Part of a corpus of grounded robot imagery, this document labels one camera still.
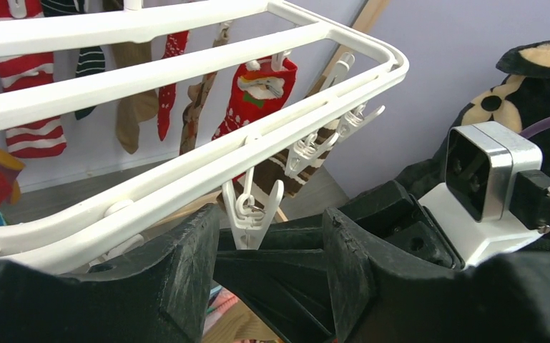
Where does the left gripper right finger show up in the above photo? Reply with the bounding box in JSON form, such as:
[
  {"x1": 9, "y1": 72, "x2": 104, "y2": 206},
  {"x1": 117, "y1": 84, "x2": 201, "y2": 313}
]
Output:
[{"x1": 323, "y1": 209, "x2": 550, "y2": 342}]

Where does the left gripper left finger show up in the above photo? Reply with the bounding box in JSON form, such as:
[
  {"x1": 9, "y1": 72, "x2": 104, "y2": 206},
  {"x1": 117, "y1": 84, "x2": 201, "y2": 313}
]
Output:
[{"x1": 0, "y1": 205, "x2": 220, "y2": 342}]

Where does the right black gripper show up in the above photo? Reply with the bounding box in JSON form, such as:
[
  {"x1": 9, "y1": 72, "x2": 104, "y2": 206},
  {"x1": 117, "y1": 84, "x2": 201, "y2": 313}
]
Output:
[{"x1": 214, "y1": 181, "x2": 464, "y2": 342}]

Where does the pink ribbed sock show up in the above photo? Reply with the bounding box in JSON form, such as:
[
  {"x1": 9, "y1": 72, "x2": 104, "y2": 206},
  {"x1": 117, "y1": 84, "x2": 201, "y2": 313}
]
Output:
[{"x1": 203, "y1": 286, "x2": 240, "y2": 335}]

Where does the white hanger clip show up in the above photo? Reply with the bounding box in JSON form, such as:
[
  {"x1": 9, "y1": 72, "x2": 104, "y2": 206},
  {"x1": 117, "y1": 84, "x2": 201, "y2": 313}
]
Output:
[{"x1": 222, "y1": 167, "x2": 284, "y2": 250}]

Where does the white plastic sock hanger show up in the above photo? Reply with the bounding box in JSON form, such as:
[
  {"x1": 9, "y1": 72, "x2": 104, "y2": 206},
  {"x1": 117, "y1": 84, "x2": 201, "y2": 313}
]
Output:
[{"x1": 0, "y1": 1, "x2": 409, "y2": 274}]

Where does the brown white striped sock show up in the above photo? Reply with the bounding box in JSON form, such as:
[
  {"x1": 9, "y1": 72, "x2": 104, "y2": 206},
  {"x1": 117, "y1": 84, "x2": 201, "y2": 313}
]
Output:
[{"x1": 217, "y1": 71, "x2": 347, "y2": 212}]

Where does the red santa christmas sock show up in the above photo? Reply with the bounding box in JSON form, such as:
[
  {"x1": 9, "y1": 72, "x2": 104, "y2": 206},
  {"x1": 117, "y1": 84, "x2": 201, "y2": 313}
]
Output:
[{"x1": 212, "y1": 57, "x2": 298, "y2": 140}]

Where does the argyle brown sock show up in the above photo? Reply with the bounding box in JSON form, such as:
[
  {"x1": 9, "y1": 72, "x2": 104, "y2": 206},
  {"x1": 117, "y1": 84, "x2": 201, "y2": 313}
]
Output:
[{"x1": 179, "y1": 24, "x2": 233, "y2": 156}]

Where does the black striped dark sock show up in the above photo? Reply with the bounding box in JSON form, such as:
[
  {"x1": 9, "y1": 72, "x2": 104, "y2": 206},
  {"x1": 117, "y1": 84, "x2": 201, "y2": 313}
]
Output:
[{"x1": 41, "y1": 0, "x2": 107, "y2": 121}]

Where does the red snowflake sock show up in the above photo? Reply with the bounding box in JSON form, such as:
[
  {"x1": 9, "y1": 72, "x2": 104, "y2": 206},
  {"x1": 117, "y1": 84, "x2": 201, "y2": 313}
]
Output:
[{"x1": 157, "y1": 31, "x2": 189, "y2": 141}]

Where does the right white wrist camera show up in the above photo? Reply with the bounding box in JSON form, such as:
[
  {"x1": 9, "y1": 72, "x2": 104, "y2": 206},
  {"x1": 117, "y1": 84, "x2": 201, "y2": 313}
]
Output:
[{"x1": 411, "y1": 121, "x2": 550, "y2": 269}]

